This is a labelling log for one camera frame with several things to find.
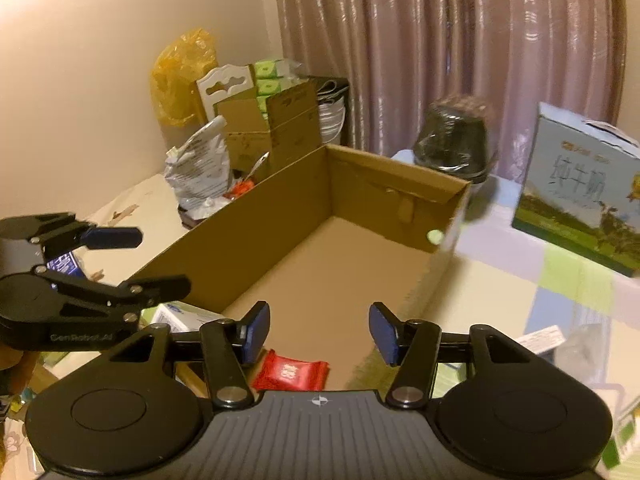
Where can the white printed snack bag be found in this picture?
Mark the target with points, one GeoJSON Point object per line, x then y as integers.
{"type": "Point", "coordinates": [200, 165]}

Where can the large cardboard box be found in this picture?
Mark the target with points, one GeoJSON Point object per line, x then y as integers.
{"type": "Point", "coordinates": [320, 270]}

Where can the green medicine box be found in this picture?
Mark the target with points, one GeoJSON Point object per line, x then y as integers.
{"type": "Point", "coordinates": [620, 435]}

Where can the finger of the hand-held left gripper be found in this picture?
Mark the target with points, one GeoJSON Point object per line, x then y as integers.
{"type": "Point", "coordinates": [112, 238]}
{"type": "Point", "coordinates": [160, 287]}

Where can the clear plastic box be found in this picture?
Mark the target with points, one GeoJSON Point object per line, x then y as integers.
{"type": "Point", "coordinates": [592, 350]}

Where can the small brown cardboard box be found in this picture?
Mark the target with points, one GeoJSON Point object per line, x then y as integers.
{"type": "Point", "coordinates": [290, 125]}

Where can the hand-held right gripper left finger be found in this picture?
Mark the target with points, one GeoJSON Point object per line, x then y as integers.
{"type": "Point", "coordinates": [255, 331]}

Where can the person's left hand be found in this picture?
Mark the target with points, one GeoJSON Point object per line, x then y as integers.
{"type": "Point", "coordinates": [17, 367]}

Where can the long white green box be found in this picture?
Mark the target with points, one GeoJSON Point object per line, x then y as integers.
{"type": "Point", "coordinates": [545, 339]}

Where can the checked cloth desktop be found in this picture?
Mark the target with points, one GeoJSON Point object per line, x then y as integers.
{"type": "Point", "coordinates": [500, 290]}

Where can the green white small box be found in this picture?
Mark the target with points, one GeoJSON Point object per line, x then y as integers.
{"type": "Point", "coordinates": [263, 105]}
{"type": "Point", "coordinates": [270, 69]}
{"type": "Point", "coordinates": [268, 87]}

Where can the blue milk carton box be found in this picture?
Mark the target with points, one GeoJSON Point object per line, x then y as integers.
{"type": "Point", "coordinates": [570, 180]}

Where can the pink curtain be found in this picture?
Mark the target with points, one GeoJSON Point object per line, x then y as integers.
{"type": "Point", "coordinates": [400, 35]}

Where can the red small packets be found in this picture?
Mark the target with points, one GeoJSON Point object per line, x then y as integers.
{"type": "Point", "coordinates": [240, 189]}

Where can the white hang-tab packaging card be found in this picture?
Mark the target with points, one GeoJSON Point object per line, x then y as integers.
{"type": "Point", "coordinates": [210, 95]}

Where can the blue white packet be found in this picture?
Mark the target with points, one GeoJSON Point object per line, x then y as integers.
{"type": "Point", "coordinates": [65, 264]}

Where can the black plastic-wrapped pot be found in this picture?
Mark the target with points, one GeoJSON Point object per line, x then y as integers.
{"type": "Point", "coordinates": [452, 140]}

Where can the white blue flat box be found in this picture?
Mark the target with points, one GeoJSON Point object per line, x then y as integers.
{"type": "Point", "coordinates": [185, 316]}

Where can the red snack packet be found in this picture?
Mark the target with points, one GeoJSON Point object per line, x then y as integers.
{"type": "Point", "coordinates": [292, 371]}

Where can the yellow plastic bag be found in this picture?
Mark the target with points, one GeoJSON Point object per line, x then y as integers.
{"type": "Point", "coordinates": [175, 75]}

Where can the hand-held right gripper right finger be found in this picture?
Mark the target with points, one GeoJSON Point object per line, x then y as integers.
{"type": "Point", "coordinates": [382, 332]}

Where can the black white striped bag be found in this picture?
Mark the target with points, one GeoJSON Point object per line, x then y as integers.
{"type": "Point", "coordinates": [330, 115]}

